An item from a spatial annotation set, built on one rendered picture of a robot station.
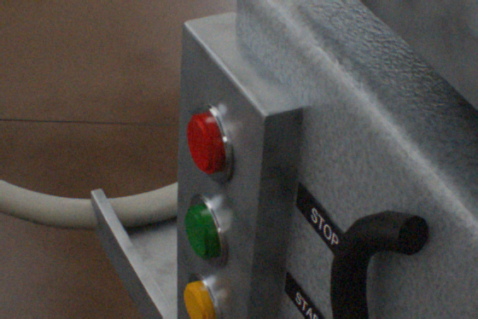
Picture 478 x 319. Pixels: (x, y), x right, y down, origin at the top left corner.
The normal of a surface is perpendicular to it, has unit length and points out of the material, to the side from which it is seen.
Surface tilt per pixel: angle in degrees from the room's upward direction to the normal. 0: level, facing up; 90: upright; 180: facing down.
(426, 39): 90
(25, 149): 0
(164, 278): 2
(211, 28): 0
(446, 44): 90
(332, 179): 90
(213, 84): 90
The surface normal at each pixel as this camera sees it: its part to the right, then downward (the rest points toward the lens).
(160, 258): 0.07, -0.77
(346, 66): -0.29, -0.63
